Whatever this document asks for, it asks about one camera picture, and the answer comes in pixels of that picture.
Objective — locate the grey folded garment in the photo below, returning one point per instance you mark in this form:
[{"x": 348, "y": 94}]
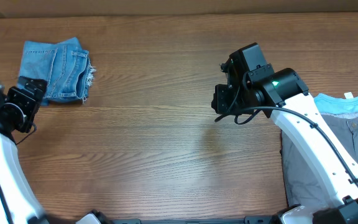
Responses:
[{"x": 319, "y": 160}]

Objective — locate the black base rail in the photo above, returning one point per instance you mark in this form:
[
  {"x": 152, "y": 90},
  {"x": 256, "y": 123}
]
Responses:
[{"x": 263, "y": 219}]

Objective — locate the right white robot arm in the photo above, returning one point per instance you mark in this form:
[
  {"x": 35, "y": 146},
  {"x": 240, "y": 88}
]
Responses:
[{"x": 252, "y": 87}]

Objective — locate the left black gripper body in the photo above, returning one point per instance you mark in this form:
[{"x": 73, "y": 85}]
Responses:
[{"x": 22, "y": 107}]

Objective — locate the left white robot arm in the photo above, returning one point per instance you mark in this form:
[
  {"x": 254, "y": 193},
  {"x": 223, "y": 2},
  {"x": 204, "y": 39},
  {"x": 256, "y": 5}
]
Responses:
[{"x": 18, "y": 203}]

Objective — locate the light blue folded garment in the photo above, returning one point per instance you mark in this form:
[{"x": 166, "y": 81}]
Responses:
[{"x": 331, "y": 105}]

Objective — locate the light blue denim jeans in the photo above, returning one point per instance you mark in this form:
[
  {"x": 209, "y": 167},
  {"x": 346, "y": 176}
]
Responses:
[{"x": 65, "y": 66}]

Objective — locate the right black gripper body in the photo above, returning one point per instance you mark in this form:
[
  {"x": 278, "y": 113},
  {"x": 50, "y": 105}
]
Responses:
[{"x": 221, "y": 98}]

